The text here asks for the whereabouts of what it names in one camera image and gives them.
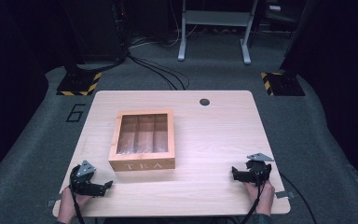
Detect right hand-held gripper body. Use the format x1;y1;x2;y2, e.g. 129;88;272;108
243;152;275;188

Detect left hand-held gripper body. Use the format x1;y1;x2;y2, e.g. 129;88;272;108
69;160;105;198

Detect wooden tea box glass lid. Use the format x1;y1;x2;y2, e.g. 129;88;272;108
107;108;176;173

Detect person's right hand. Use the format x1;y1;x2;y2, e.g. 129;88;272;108
242;179;276;217

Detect person's left hand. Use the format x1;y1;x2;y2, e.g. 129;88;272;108
56;186;93;224

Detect white metal stand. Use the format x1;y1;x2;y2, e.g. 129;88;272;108
177;0;259;65

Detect dark equipment cabinet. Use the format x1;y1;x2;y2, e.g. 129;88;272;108
60;0;130;64

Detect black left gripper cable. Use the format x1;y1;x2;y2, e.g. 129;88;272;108
70;185;86;224

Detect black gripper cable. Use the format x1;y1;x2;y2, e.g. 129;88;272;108
241;182;267;224
70;185;86;224

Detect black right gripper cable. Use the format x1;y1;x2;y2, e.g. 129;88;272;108
241;182;267;224

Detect thin black cable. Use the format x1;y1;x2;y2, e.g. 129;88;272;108
279;172;319;224

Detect black yellow striped base plate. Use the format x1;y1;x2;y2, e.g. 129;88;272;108
259;71;307;97
56;71;103;97

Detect black floor cables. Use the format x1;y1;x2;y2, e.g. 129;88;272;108
126;50;191;91

